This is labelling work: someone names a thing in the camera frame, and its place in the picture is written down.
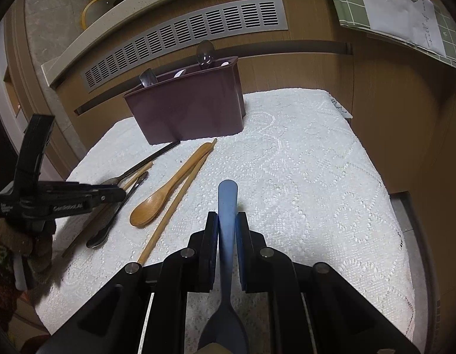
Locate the wooden chopstick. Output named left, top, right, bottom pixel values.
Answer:
left=131, top=139, right=218, bottom=265
left=61, top=160, right=154, bottom=259

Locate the black smiley-handle spoon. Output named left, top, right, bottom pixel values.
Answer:
left=86, top=171, right=149, bottom=248

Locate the smoky spoon with black handle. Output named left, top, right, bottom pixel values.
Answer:
left=102, top=141, right=180, bottom=185

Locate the wooden spoon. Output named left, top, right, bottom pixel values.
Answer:
left=129, top=142, right=213, bottom=228

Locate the blue plastic spoon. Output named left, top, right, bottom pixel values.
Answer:
left=198, top=180, right=249, bottom=353

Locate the grey metal spatula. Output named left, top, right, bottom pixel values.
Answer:
left=139, top=68, right=158, bottom=88

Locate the white plastic spoon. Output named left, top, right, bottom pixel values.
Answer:
left=174, top=69, right=186, bottom=78

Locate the grey translucent spoon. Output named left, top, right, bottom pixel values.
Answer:
left=196, top=40, right=215, bottom=70

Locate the gloved left hand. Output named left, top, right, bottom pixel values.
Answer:
left=0, top=218, right=57, bottom=341

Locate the white lace table cloth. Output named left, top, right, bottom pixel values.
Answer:
left=36, top=89, right=416, bottom=353

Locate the purple plastic utensil holder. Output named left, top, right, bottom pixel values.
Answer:
left=124, top=56, right=246, bottom=145

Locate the yellow-rimmed glass lid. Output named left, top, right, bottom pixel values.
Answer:
left=81, top=0, right=117, bottom=30

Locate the grey ventilation grille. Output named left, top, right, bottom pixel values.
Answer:
left=81, top=0, right=288, bottom=92

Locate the green white tea towel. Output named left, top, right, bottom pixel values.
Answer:
left=333, top=0, right=456, bottom=69

